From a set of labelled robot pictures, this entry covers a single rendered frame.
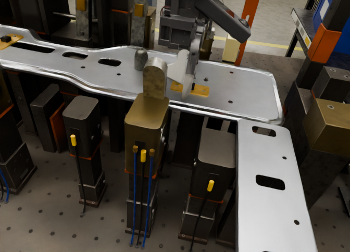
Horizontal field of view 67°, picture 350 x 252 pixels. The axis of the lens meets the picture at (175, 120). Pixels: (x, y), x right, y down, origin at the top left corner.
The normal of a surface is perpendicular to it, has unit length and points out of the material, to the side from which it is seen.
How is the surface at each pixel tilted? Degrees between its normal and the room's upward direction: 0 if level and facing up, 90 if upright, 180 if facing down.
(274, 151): 0
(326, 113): 0
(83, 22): 78
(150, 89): 102
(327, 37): 90
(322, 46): 90
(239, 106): 0
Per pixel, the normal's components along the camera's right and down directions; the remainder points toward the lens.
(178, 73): -0.10, 0.15
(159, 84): -0.20, 0.76
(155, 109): 0.11, -0.76
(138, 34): -0.15, 0.45
